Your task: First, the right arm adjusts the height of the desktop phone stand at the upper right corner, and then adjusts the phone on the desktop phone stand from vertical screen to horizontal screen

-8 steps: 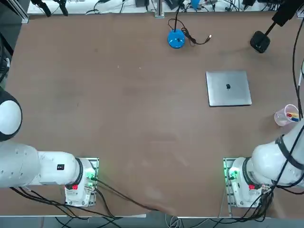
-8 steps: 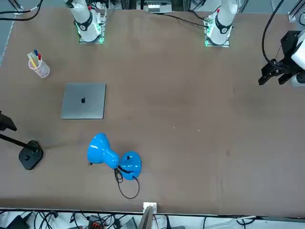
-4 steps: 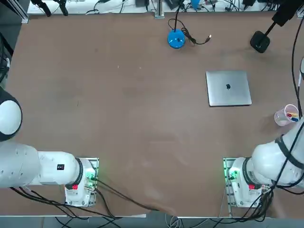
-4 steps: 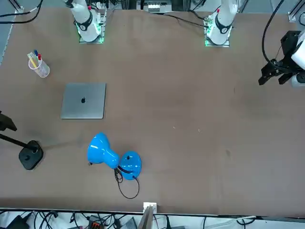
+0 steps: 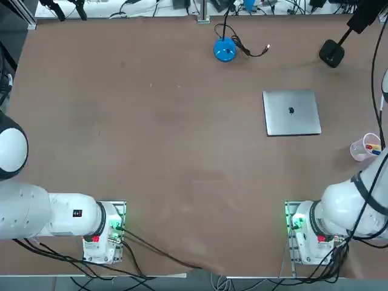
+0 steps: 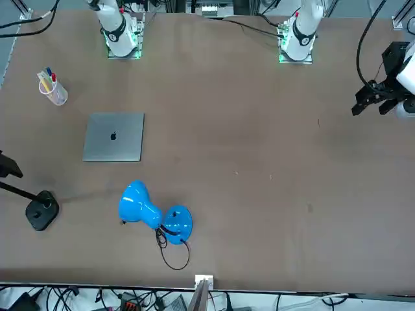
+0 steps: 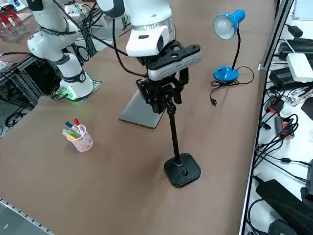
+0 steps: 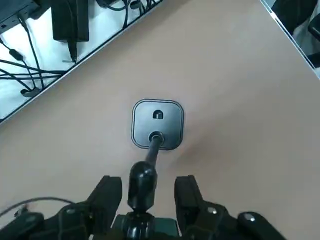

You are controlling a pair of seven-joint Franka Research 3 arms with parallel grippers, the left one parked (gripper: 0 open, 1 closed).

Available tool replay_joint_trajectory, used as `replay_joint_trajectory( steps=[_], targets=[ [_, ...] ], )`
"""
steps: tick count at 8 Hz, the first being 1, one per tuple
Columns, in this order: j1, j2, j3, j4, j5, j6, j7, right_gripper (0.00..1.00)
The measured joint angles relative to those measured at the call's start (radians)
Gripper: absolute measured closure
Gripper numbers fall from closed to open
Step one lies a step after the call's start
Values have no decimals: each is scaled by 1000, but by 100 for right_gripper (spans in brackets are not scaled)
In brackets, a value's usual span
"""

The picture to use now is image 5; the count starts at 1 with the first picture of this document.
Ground pink mesh pen holder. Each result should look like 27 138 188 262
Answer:
349 132 383 162

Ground blue desk lamp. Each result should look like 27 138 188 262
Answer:
212 0 257 64

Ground black tripod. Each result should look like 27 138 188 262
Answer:
39 0 87 21

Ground black left arm base cables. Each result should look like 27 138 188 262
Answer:
12 226 213 281

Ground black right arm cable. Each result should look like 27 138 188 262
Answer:
362 12 388 213

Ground silver laptop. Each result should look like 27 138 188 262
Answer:
261 89 323 138

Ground aluminium frame post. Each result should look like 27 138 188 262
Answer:
196 0 212 24

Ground aluminium frame beam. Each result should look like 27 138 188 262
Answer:
0 0 38 30

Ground black lamp cable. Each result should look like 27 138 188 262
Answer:
214 23 272 59

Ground black desktop phone stand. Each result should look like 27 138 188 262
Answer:
318 25 357 69

